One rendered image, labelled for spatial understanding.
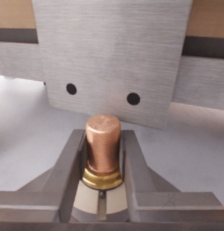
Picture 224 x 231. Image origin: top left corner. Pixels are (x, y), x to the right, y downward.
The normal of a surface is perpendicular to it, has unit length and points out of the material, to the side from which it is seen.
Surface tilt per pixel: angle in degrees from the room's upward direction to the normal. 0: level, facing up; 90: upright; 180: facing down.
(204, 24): 90
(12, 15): 90
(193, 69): 90
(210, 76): 90
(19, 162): 180
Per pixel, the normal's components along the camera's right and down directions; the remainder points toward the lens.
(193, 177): 0.03, -0.87
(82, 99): -0.33, 0.46
